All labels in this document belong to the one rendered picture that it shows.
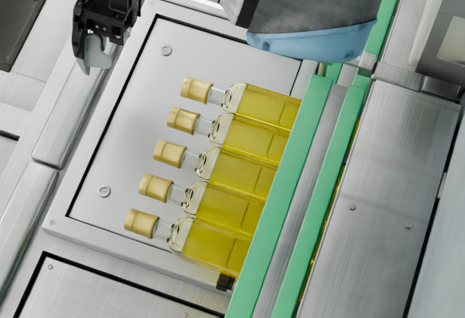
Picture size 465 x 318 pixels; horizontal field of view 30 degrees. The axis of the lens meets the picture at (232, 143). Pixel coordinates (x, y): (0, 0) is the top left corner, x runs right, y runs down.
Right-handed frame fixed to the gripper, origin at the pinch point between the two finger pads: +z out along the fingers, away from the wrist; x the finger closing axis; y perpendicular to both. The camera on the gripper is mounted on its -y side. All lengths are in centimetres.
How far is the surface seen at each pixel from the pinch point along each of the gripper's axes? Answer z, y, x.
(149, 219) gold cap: 4.3, 19.5, -22.6
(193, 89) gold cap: -1.4, 18.0, -1.2
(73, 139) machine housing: 15.6, -1.1, -6.2
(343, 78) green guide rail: -6.4, 39.6, 6.0
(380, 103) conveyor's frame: -15.6, 45.9, -4.9
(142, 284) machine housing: 21.8, 19.4, -24.2
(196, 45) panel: 8.3, 12.5, 16.7
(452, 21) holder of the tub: -28, 51, 0
